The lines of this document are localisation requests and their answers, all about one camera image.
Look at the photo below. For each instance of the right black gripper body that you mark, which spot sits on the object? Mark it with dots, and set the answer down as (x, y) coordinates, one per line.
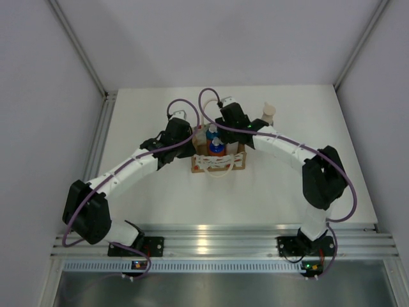
(227, 135)

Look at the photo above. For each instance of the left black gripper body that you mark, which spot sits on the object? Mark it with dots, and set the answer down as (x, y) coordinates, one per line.
(185, 150)

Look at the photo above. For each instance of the orange bottle blue cap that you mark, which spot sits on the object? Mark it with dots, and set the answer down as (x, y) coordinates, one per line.
(216, 148)
(211, 132)

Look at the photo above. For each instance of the watermelon print canvas bag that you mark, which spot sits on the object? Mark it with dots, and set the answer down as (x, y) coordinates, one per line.
(216, 165)

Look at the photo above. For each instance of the grey bottle beige cap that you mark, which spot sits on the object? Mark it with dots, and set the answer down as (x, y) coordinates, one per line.
(269, 112)

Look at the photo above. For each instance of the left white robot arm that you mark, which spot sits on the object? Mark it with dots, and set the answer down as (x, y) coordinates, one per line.
(87, 210)

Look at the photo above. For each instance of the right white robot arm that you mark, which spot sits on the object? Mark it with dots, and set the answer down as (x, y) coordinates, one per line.
(320, 169)

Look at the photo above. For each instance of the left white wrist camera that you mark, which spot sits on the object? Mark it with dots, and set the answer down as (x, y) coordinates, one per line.
(180, 114)

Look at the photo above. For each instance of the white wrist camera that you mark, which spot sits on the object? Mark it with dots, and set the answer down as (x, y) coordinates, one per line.
(180, 114)
(225, 102)

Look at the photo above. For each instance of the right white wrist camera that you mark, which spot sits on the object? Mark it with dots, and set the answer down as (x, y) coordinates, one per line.
(225, 102)

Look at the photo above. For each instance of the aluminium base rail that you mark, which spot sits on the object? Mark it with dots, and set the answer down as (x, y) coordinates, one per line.
(207, 249)

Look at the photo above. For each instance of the left aluminium frame post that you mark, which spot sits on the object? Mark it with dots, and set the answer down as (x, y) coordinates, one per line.
(80, 51)

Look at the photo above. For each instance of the aluminium frame post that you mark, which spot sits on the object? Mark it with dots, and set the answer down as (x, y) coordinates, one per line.
(364, 36)
(80, 51)

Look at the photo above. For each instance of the right aluminium frame post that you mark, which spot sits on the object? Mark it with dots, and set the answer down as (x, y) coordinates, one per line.
(364, 36)

